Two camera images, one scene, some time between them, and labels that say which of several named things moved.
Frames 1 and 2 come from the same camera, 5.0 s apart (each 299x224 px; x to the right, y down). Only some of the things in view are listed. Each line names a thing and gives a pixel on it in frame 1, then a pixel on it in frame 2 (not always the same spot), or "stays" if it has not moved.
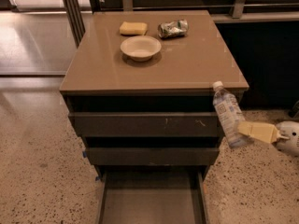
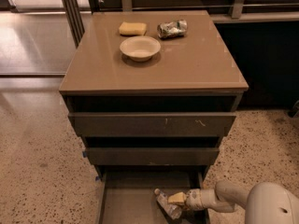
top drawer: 144,124 stays
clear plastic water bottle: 229,111 to 174,211
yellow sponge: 130,28 stays
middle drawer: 153,156 stays
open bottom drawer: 152,194 stays
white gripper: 289,137 to 193,198
